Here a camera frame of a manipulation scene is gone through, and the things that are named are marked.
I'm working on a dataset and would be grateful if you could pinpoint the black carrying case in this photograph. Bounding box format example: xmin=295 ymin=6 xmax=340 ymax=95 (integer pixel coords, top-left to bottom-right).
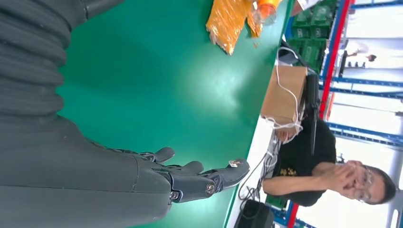
xmin=233 ymin=199 xmax=275 ymax=228

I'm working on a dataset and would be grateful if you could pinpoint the brown cardboard box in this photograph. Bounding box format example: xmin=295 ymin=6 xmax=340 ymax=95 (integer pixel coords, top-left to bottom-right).
xmin=260 ymin=65 xmax=308 ymax=126

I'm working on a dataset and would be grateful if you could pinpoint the person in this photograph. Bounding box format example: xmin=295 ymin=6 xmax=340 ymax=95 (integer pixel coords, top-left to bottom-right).
xmin=291 ymin=0 xmax=323 ymax=16
xmin=341 ymin=39 xmax=377 ymax=63
xmin=263 ymin=116 xmax=397 ymax=208

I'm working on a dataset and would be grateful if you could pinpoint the black radio device with antenna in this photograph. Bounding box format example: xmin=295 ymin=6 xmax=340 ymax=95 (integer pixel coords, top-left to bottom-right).
xmin=302 ymin=74 xmax=321 ymax=156

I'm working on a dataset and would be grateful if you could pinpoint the green crate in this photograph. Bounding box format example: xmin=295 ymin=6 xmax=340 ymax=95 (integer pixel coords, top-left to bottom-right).
xmin=286 ymin=0 xmax=339 ymax=73

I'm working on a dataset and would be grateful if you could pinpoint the blue metal rack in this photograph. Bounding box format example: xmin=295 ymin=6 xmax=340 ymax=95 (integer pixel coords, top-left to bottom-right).
xmin=270 ymin=0 xmax=403 ymax=228

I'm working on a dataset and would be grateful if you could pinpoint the black cable tangle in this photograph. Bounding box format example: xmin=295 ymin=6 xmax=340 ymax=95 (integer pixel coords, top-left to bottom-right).
xmin=238 ymin=138 xmax=282 ymax=211

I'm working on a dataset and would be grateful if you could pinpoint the white cable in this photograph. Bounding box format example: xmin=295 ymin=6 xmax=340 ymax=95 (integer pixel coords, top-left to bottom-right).
xmin=263 ymin=47 xmax=305 ymax=171

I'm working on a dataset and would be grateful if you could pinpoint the red post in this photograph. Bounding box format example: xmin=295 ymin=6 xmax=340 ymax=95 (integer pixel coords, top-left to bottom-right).
xmin=286 ymin=0 xmax=352 ymax=228

